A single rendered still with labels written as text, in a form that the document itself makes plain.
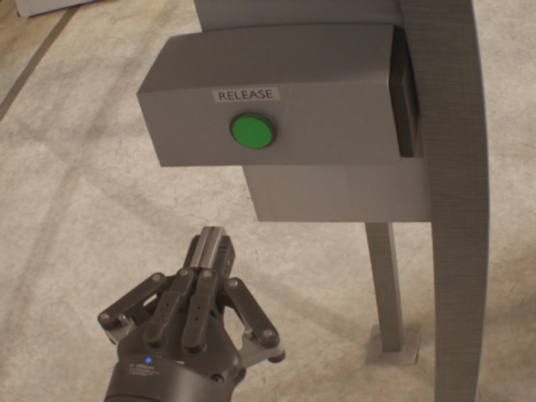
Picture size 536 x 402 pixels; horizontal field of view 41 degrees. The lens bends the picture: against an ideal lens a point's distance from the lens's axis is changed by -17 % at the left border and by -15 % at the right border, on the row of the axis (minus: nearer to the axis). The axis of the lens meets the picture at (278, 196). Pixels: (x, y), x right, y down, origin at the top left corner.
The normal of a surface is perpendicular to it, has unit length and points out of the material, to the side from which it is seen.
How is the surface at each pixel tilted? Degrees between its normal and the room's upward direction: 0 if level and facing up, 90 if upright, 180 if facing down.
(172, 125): 90
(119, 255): 0
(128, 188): 0
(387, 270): 90
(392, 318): 90
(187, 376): 38
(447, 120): 90
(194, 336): 0
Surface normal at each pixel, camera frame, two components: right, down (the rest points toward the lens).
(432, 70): -0.20, 0.71
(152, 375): -0.03, -0.69
